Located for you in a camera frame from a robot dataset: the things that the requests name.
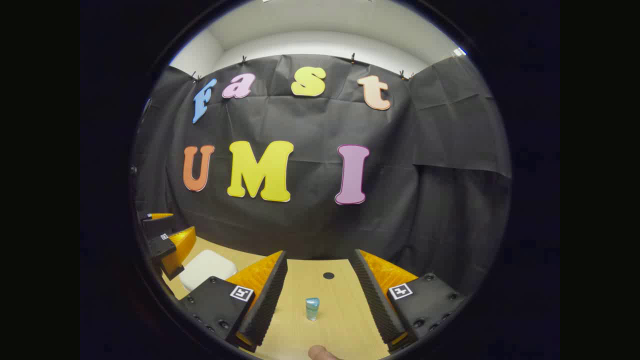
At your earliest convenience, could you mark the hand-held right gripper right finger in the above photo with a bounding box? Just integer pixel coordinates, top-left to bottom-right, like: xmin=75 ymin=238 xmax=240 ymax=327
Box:
xmin=348 ymin=248 xmax=468 ymax=353

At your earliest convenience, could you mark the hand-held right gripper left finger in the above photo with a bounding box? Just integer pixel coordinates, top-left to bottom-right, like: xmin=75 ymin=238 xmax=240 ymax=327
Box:
xmin=178 ymin=250 xmax=289 ymax=353

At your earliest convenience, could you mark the white suitcase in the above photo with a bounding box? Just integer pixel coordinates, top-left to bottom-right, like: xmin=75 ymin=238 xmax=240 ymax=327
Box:
xmin=179 ymin=249 xmax=238 ymax=293

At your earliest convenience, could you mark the black backdrop cloth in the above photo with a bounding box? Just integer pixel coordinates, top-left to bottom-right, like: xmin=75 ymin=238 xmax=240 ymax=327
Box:
xmin=132 ymin=52 xmax=512 ymax=296

